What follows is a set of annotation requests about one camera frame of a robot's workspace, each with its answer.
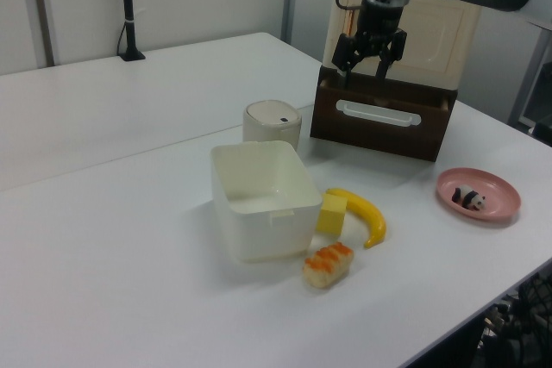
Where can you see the dark brown wooden drawer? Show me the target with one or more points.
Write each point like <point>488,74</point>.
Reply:
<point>379,135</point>

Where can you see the yellow cube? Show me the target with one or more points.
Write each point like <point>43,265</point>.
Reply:
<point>331,215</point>

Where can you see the black white toy panda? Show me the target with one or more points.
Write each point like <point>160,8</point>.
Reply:
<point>469,198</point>

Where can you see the cream small lidded bin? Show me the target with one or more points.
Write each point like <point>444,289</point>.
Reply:
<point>271,123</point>

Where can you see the black pole stand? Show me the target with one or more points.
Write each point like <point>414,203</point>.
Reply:
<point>128,6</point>

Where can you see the yellow toy banana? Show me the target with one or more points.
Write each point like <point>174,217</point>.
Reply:
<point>366,213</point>

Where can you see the toy salmon roe sushi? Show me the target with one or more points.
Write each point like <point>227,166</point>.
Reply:
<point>328,265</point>

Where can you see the white plastic box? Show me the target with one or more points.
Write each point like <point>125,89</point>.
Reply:
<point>265,204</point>

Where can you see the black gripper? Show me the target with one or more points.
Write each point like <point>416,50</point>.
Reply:
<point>379,23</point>

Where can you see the pink plate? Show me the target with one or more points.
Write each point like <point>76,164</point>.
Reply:
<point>496,206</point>

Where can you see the cream toy cabinet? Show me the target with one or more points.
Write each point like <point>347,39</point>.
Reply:
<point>435,36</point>

